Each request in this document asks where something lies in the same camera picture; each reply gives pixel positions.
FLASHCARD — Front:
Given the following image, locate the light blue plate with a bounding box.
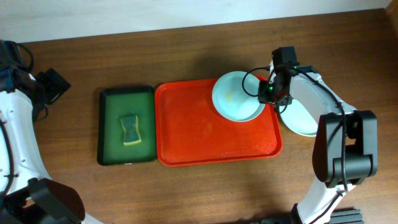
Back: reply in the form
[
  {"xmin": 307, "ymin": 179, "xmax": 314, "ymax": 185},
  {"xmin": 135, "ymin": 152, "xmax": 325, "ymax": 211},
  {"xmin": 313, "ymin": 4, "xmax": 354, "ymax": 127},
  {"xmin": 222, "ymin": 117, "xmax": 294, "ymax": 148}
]
[
  {"xmin": 279, "ymin": 100, "xmax": 318, "ymax": 137},
  {"xmin": 211, "ymin": 71, "xmax": 265, "ymax": 122}
]

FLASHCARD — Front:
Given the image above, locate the yellow green sponge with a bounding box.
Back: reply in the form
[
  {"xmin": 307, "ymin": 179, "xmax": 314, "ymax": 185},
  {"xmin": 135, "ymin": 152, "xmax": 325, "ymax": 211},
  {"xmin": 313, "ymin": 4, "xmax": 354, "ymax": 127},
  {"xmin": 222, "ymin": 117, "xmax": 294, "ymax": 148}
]
[{"xmin": 121, "ymin": 115, "xmax": 142, "ymax": 146}]

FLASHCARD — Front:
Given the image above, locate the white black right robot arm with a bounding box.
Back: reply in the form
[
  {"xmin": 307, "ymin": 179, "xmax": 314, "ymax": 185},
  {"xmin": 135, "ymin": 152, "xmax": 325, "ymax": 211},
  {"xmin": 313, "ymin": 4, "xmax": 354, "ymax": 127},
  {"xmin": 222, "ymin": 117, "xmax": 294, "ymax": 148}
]
[{"xmin": 257, "ymin": 64, "xmax": 378, "ymax": 223}]

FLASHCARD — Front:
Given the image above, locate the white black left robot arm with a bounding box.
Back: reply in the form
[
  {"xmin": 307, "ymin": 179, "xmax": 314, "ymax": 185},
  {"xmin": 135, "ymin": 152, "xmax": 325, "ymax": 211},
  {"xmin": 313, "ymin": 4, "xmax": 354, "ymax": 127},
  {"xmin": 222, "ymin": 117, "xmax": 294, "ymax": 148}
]
[{"xmin": 1, "ymin": 40, "xmax": 98, "ymax": 223}]

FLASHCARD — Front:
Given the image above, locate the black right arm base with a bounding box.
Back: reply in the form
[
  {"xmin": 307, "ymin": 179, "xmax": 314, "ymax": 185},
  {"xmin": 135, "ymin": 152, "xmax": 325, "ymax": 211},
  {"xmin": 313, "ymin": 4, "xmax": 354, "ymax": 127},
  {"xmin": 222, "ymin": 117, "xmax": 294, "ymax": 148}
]
[{"xmin": 249, "ymin": 209, "xmax": 365, "ymax": 224}]

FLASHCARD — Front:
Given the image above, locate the red plastic tray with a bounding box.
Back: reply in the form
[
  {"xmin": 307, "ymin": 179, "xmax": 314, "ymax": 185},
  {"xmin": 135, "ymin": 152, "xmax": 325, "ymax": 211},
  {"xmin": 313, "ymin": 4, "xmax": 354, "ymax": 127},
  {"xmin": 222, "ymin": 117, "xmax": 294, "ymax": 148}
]
[{"xmin": 155, "ymin": 78, "xmax": 283, "ymax": 167}]

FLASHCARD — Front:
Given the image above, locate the black tray with green water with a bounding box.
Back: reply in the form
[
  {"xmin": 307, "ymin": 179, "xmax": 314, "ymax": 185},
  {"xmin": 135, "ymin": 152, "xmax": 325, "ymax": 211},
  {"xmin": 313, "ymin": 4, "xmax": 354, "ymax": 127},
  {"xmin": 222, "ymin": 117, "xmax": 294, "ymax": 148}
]
[{"xmin": 97, "ymin": 85, "xmax": 157, "ymax": 166}]

